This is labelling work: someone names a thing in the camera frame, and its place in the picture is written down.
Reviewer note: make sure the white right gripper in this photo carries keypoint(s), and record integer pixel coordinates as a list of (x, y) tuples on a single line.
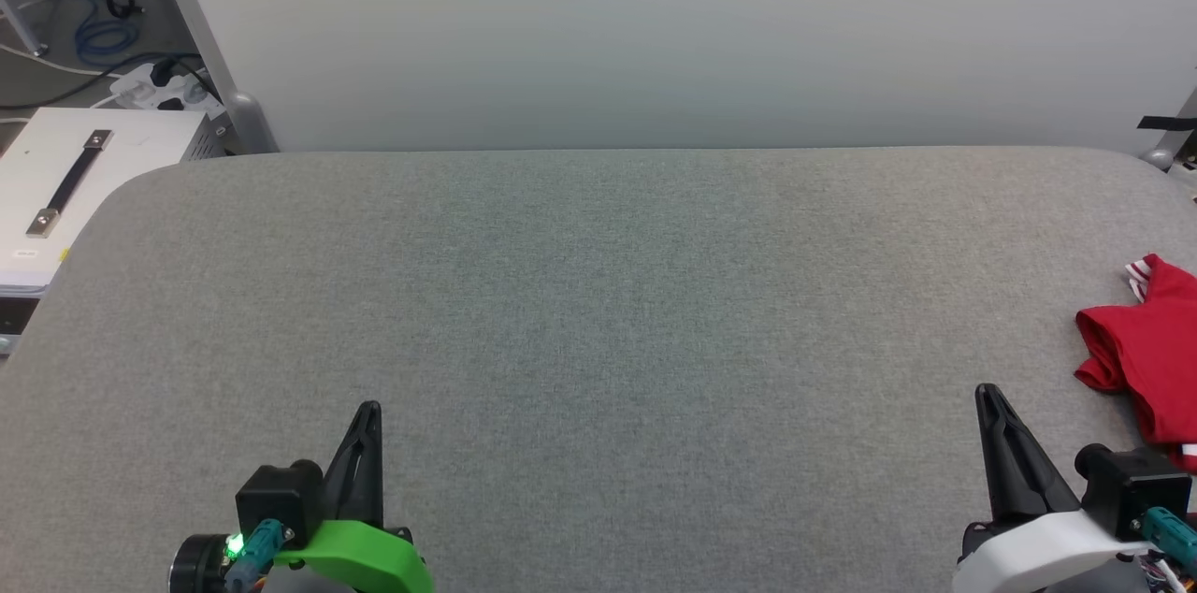
[(1038, 551)]

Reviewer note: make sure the grey metal partition foot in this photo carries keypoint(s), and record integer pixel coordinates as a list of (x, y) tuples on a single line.
[(1174, 139), (234, 107)]

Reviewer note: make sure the white power strip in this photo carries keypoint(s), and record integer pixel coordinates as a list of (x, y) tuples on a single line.
[(164, 93)]

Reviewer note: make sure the white metal box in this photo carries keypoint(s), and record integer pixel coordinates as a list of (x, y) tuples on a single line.
[(122, 153)]

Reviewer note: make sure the red white basketball jersey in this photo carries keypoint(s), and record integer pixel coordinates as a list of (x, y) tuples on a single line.
[(1155, 350)]

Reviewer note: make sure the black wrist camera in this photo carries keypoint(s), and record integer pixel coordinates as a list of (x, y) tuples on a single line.
[(276, 499), (1136, 485)]

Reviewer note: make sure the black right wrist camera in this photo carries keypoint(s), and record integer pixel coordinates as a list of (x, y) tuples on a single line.
[(1136, 485)]

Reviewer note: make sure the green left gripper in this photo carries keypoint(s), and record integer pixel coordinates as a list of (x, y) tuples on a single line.
[(374, 556)]

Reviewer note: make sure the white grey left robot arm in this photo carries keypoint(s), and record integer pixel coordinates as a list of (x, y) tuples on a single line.
[(198, 565)]

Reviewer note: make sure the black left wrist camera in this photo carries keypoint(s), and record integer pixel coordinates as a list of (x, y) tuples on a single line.
[(276, 499)]

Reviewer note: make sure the black tape strip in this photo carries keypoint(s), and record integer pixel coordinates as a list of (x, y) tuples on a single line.
[(1167, 122)]

